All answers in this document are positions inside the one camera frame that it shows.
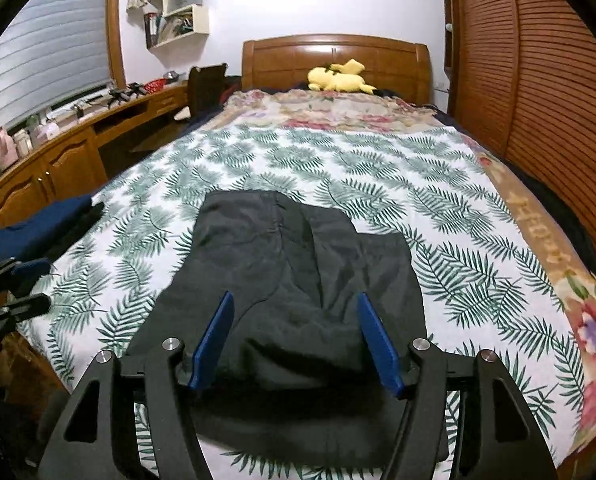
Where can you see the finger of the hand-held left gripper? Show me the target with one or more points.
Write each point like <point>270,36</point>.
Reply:
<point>23,305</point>
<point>30,266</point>

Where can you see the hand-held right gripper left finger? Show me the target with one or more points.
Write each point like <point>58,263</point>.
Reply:
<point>213,345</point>

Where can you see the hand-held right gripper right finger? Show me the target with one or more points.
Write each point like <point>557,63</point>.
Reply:
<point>377,345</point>

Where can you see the black jacket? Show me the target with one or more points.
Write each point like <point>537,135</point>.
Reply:
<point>288,270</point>

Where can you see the navy blue cloth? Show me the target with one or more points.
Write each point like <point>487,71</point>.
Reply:
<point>38,225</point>

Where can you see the dark cloth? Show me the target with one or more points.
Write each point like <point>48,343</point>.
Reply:
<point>80,220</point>

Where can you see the wooden desk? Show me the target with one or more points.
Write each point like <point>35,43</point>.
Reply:
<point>63,165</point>

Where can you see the pink bottle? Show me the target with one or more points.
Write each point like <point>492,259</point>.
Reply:
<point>4,150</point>

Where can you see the white jar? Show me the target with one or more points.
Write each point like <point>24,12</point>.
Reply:
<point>22,144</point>

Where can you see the pink box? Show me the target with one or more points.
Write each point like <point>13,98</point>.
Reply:
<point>45,131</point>

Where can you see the leaf print bed sheet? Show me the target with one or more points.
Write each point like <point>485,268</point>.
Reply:
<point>377,170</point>

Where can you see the black gadget on stand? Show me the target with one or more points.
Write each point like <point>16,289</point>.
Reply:
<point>125,92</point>

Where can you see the grey window blind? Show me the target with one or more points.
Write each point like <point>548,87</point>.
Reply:
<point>43,60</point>

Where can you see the red basket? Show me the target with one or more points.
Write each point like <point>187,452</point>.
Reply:
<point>156,85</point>

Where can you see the metal bowl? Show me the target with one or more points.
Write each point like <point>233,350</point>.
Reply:
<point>171,76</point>

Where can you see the floral bedspread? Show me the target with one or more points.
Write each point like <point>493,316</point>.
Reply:
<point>338,107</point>

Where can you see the dark wooden chair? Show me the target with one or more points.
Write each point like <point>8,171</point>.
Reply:
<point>205,87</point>

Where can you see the yellow plush toy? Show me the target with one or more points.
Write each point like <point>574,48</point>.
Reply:
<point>340,80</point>

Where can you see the wooden headboard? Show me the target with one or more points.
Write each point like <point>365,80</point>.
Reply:
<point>278,60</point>

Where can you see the wooden louvered wardrobe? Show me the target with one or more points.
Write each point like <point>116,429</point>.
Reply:
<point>542,85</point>

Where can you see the wooden window frame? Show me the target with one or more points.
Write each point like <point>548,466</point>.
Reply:
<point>115,25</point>

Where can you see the white wall shelf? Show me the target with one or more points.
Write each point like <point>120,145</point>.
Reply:
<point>188,15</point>

